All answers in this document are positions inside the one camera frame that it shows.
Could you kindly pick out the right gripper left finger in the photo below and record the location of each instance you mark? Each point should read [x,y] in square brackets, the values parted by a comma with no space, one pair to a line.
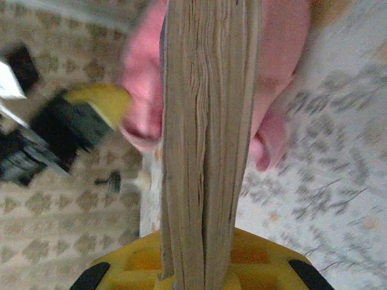
[133,266]

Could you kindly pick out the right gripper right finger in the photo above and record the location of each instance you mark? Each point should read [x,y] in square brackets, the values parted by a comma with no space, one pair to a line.
[266,266]

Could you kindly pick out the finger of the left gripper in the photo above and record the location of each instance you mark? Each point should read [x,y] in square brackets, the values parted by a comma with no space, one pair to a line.
[90,111]

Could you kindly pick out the pink backpack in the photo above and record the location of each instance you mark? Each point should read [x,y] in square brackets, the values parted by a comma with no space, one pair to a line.
[142,60]

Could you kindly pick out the blue book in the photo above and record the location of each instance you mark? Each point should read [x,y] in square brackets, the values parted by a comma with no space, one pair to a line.
[208,121]

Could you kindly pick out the floral tablecloth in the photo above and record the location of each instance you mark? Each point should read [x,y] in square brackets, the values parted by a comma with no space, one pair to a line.
[317,151]

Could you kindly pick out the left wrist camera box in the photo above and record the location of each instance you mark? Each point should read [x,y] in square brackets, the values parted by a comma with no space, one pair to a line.
[9,84]

